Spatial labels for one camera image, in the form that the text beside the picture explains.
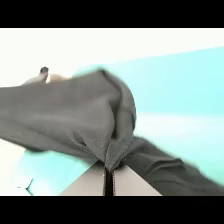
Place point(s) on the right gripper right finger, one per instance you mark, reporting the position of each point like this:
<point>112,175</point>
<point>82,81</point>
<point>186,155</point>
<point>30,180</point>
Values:
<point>131,185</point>

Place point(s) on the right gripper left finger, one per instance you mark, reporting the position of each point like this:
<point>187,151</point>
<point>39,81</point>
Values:
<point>89,184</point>

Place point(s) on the grey T-shirt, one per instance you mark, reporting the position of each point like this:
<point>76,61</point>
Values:
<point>76,116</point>

